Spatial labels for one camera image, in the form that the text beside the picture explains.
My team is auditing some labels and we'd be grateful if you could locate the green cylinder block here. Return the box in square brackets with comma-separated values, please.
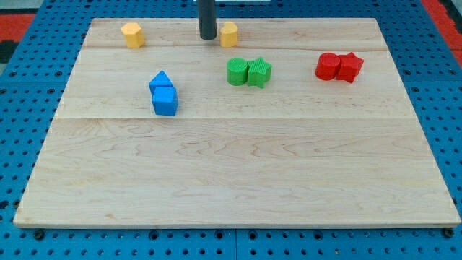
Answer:
[227, 58, 248, 86]

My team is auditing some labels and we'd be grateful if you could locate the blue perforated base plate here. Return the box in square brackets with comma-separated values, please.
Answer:
[1, 0, 461, 259]

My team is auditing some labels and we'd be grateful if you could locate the blue cube block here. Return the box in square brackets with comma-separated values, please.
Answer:
[152, 87, 178, 116]

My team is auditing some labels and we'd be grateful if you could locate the blue triangle block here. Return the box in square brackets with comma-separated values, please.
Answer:
[148, 71, 173, 95]

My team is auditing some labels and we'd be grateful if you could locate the light wooden board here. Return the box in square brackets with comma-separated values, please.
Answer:
[14, 18, 461, 229]

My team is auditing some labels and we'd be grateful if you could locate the green star block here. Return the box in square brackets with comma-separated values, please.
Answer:
[248, 57, 272, 88]

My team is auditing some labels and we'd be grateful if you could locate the red star block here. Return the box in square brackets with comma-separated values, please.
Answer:
[336, 52, 364, 83]

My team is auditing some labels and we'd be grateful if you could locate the yellow heart block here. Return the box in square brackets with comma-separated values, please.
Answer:
[219, 22, 238, 48]

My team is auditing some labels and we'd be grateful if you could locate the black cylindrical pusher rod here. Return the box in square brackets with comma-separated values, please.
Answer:
[196, 0, 217, 40]

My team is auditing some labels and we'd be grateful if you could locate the red cylinder block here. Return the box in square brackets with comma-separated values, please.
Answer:
[315, 52, 341, 81]

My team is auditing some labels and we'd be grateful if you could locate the yellow hexagon block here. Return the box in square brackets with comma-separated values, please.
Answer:
[121, 22, 145, 48]

